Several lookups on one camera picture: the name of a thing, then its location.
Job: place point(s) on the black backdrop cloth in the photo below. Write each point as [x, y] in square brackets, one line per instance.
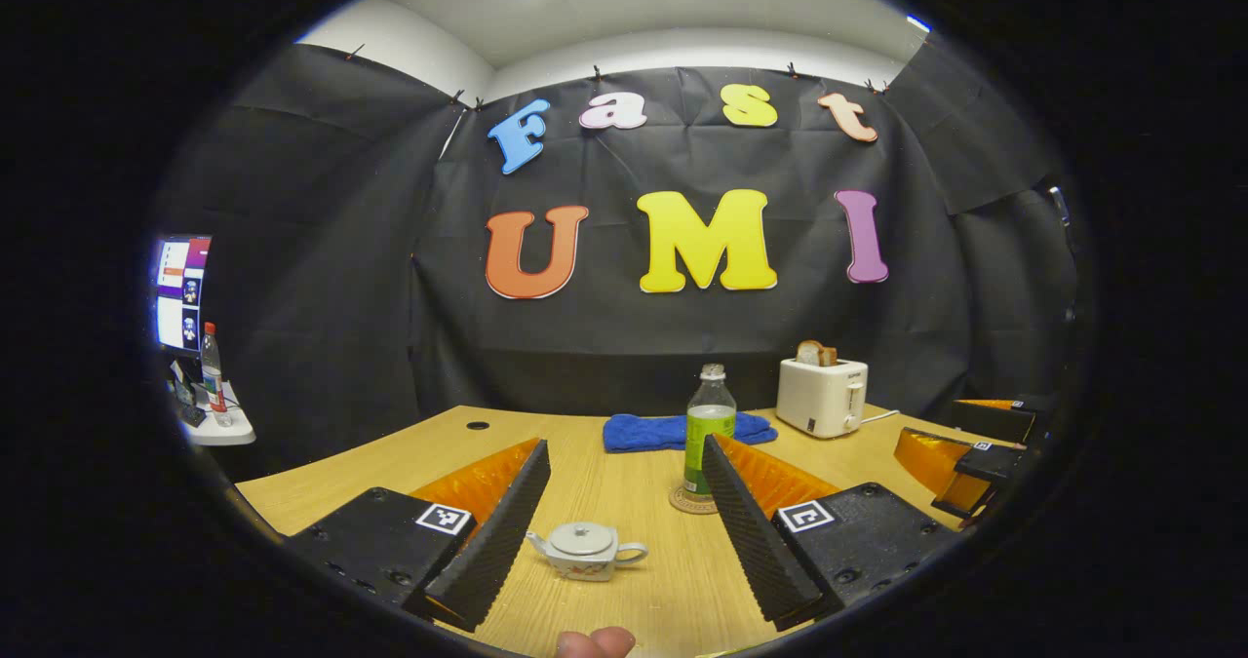
[682, 346]

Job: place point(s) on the green label water bottle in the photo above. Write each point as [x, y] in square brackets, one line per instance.
[709, 424]

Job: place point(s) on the white toaster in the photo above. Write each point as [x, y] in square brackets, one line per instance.
[819, 400]

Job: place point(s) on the bread slice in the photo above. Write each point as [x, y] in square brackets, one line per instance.
[829, 356]
[807, 353]

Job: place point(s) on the black keyboard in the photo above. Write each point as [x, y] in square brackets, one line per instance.
[193, 416]

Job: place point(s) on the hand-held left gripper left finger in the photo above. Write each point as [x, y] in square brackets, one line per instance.
[497, 551]

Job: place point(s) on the white side table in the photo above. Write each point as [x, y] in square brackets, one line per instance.
[229, 434]

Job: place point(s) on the round wooden coaster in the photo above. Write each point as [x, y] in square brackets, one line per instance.
[682, 504]

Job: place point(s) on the computer monitor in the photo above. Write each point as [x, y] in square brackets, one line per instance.
[182, 292]

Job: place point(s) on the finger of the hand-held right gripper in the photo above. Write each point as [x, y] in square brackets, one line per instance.
[994, 463]
[994, 422]

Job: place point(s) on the white floral teacup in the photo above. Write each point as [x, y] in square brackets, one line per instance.
[585, 565]

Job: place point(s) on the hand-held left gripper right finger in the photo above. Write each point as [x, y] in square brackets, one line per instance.
[746, 541]

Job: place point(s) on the red cap plastic bottle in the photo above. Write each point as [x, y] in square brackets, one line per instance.
[214, 380]

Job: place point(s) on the blue towel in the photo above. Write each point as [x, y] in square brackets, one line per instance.
[643, 432]

